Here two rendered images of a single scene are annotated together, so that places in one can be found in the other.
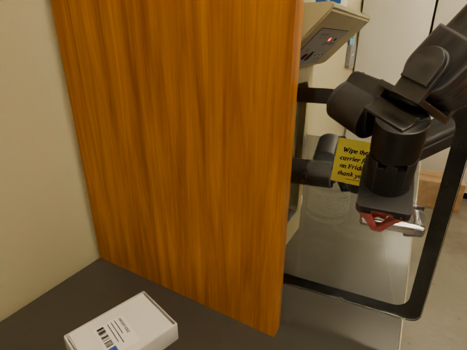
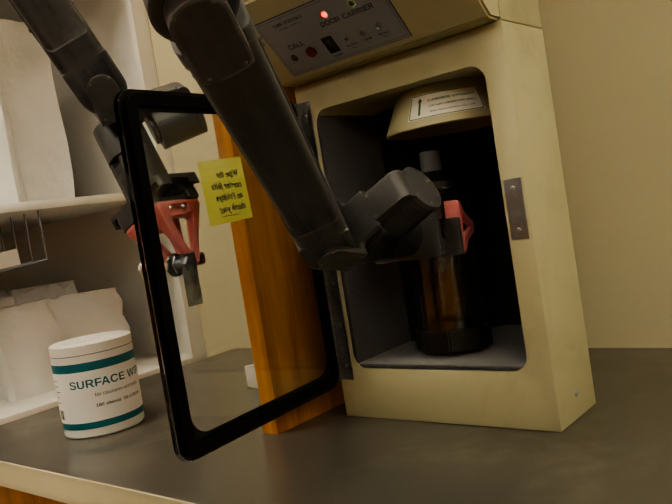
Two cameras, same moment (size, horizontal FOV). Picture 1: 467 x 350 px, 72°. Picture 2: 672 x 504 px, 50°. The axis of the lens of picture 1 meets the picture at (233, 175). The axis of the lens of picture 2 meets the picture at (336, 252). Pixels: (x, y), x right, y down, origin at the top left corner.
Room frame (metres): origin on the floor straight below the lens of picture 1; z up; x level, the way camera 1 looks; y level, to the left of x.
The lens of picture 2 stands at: (0.76, -1.03, 1.23)
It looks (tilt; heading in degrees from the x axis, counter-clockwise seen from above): 3 degrees down; 100
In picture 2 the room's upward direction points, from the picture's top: 9 degrees counter-clockwise
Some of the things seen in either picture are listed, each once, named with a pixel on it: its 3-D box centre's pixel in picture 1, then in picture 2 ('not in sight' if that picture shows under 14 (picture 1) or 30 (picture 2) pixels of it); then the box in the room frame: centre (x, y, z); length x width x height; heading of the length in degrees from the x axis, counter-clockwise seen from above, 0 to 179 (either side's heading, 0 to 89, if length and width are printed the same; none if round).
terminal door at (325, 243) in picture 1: (345, 207); (243, 259); (0.49, -0.20, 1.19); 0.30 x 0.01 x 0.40; 66
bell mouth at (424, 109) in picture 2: not in sight; (448, 107); (0.76, -0.04, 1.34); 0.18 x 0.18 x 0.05
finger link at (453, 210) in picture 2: not in sight; (446, 229); (0.74, -0.09, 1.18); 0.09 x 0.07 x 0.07; 62
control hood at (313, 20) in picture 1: (321, 40); (350, 12); (0.67, -0.17, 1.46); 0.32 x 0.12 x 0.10; 150
